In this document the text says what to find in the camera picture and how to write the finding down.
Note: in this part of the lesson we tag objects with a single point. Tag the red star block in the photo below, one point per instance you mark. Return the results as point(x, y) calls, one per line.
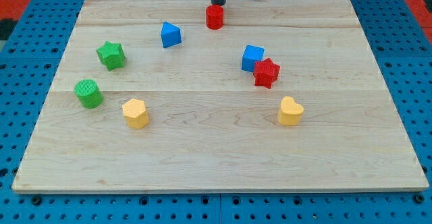
point(265, 73)

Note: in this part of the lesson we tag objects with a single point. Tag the blue triangle block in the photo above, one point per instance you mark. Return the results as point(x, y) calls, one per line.
point(170, 35)

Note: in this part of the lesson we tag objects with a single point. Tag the green star block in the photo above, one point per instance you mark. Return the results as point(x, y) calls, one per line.
point(111, 55)

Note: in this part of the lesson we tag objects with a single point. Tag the blue cube block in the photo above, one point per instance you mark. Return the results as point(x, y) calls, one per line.
point(250, 56)

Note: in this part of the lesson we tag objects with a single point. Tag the light wooden board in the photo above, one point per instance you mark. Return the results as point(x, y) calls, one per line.
point(211, 129)

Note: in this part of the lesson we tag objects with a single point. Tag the yellow heart block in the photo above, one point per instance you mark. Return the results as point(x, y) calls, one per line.
point(290, 112)

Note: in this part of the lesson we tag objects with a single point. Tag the yellow hexagon block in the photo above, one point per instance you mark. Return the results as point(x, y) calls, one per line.
point(135, 113)

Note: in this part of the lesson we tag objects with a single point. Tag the red cylinder block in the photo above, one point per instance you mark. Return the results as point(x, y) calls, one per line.
point(214, 17)

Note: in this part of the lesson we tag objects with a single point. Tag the green cylinder block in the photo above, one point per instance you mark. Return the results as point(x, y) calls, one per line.
point(88, 93)

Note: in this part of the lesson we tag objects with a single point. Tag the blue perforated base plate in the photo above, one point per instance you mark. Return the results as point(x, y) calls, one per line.
point(30, 58)

